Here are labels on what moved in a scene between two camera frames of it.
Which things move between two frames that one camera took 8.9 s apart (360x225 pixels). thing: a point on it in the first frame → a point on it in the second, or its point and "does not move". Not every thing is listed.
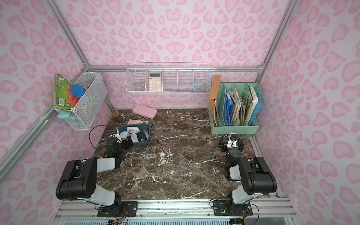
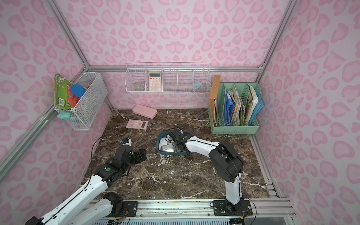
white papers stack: x=252 y=101 does not move
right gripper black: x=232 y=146 → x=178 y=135
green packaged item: x=61 y=85 does not move
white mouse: x=123 y=134 → x=167 y=148
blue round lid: x=77 y=90 does not move
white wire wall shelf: x=169 y=78 does not move
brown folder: x=213 y=95 does not move
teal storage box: x=141 y=126 → x=161 y=139
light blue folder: x=259 y=105 does not move
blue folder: x=228 y=108 does not move
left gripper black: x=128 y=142 → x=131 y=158
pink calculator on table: x=135 y=122 does not move
